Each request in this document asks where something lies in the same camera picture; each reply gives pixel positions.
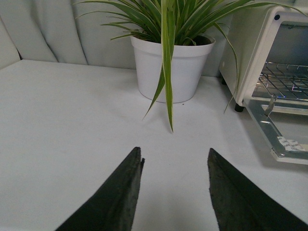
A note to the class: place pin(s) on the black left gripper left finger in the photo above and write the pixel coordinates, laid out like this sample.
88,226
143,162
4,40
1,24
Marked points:
113,205

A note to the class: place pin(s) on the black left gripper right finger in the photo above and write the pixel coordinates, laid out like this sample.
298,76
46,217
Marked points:
240,205

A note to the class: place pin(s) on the glass oven door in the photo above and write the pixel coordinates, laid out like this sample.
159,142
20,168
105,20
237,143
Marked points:
284,125

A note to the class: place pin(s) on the metal oven rack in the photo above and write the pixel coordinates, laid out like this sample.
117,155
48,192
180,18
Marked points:
285,81

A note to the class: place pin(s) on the white Toshiba toaster oven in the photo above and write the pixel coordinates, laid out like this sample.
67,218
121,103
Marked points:
259,35

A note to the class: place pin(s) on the white plastic flower pot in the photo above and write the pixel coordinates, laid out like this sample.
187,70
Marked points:
186,66

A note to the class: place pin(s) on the white curtain backdrop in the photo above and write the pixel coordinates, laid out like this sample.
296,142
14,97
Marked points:
66,31

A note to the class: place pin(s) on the green spider plant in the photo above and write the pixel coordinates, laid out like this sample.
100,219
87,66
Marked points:
171,23

